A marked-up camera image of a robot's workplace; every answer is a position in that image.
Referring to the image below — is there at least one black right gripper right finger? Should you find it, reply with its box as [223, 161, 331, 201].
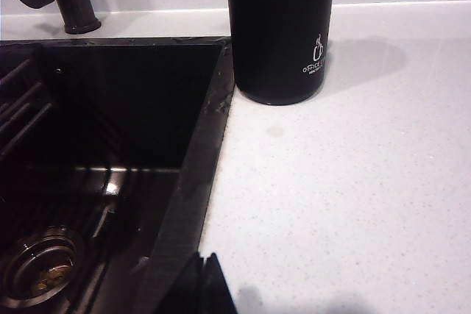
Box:
[204, 251, 238, 314]

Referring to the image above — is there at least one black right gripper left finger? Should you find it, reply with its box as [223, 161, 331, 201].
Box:
[161, 251, 205, 314]

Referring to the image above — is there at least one black steel-rimmed mug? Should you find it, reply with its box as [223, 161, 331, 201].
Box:
[224, 0, 338, 106]

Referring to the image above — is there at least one round metal sink drain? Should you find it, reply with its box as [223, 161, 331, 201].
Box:
[0, 225, 88, 307]

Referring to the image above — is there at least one black undermount kitchen sink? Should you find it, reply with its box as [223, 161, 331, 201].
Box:
[0, 36, 236, 314]

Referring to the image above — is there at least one black roll-up drying rack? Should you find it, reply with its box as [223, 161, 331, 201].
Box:
[0, 58, 54, 160]

